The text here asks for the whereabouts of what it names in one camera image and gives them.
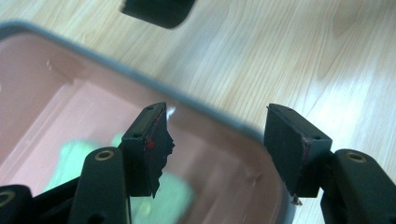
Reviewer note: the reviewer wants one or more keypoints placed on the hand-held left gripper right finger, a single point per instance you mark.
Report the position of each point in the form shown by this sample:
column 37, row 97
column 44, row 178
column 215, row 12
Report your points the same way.
column 292, row 149

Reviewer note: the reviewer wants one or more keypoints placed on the green fuzzy mitten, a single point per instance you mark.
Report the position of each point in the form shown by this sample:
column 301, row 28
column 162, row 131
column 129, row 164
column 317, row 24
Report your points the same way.
column 174, row 199

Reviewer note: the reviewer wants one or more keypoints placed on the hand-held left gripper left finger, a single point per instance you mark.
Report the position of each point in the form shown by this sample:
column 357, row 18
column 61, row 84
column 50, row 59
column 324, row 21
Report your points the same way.
column 146, row 155

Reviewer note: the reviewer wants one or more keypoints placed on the pink plastic bin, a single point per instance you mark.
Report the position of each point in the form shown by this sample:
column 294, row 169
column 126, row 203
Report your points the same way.
column 62, row 96

